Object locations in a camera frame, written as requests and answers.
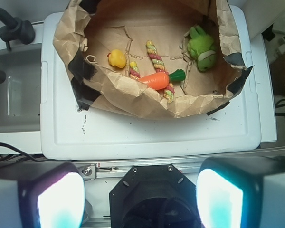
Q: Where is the black cable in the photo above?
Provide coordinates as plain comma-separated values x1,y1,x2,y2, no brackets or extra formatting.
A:
0,140,62,163

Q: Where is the orange plastic carrot toy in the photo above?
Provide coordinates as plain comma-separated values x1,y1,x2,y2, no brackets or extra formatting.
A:
138,69,186,90

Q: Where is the crumpled brown paper bag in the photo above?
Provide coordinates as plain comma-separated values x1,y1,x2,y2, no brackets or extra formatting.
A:
53,0,251,119

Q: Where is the green plush frog toy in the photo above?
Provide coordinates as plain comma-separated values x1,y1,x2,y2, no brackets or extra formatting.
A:
187,25,217,72

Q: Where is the aluminium rail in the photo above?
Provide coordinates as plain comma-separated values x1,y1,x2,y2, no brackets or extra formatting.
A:
72,146,285,181

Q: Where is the long multicolour rope toy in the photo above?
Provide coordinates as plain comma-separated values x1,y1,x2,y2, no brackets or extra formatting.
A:
146,40,175,103

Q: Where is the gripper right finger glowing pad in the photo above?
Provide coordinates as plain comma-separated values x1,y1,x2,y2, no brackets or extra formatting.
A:
196,156,285,228

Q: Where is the yellow rubber duck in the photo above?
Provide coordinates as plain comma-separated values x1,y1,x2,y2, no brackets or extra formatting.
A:
107,49,126,69

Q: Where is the short multicolour rope toy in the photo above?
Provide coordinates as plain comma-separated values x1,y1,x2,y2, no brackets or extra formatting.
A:
129,61,141,80

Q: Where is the white plastic bin lid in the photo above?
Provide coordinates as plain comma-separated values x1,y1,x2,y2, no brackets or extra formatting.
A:
40,12,262,160

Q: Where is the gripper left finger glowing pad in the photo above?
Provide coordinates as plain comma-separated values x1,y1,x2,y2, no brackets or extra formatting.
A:
0,162,85,228

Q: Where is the black octagonal mount plate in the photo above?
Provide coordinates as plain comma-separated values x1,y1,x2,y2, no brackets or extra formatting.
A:
109,164,202,228

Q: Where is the black faucet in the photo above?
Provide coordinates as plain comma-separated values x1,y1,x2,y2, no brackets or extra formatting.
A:
0,8,36,51

